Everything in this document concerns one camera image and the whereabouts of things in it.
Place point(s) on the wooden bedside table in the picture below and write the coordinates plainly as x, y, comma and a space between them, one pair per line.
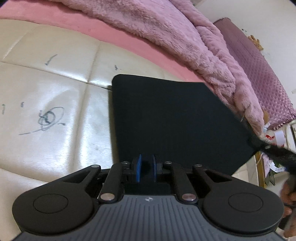
260, 170

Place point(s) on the person's right hand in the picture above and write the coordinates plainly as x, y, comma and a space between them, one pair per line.
288, 197

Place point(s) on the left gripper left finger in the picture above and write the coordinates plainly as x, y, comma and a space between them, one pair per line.
137, 165

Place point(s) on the black pants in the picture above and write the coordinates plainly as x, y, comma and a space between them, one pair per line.
160, 120

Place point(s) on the purple quilted pillow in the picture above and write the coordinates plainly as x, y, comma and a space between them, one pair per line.
270, 92

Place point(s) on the fluffy mauve blanket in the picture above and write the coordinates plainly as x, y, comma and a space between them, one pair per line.
180, 29

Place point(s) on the cream leather mattress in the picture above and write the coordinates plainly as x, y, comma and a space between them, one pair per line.
56, 115

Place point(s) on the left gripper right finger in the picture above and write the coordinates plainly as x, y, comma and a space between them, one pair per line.
156, 168

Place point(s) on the cluttered bedside items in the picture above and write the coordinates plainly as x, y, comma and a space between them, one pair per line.
283, 137

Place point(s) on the pink bed sheet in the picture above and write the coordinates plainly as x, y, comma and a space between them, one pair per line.
59, 15

